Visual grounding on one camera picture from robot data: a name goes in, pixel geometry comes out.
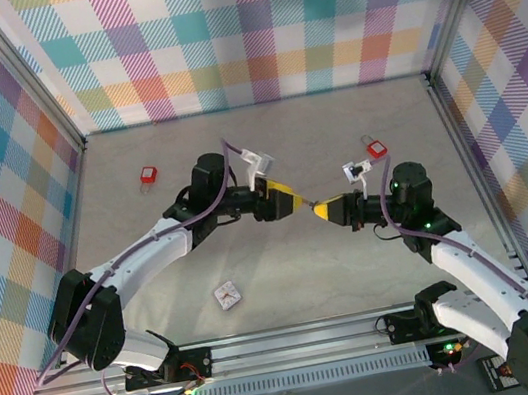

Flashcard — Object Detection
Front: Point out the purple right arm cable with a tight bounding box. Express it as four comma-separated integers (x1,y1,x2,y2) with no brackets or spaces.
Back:
373,138,528,395

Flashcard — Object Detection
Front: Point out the red padlock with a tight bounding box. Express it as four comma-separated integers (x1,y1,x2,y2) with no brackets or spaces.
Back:
359,131,389,161
135,163,160,196

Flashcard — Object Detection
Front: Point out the black charger board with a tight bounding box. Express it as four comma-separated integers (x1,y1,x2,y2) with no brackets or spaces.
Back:
475,352,518,395

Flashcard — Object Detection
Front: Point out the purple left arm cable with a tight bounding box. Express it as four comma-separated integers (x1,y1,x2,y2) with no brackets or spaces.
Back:
1,133,288,395

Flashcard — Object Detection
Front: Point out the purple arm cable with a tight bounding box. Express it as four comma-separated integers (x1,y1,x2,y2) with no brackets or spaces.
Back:
373,138,528,395
1,133,288,395

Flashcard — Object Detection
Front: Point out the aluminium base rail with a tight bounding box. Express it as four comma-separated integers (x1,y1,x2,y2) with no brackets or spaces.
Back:
23,282,528,395

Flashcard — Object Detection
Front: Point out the small white printed card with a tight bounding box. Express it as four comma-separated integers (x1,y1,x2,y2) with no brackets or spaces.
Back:
211,278,246,314

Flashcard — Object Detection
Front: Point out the grey slotted cable duct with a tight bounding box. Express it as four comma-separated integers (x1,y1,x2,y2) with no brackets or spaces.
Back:
135,345,433,395

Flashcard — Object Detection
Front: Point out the aluminium side rail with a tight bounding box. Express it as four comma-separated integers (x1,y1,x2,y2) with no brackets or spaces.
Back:
423,62,528,296
22,146,123,368

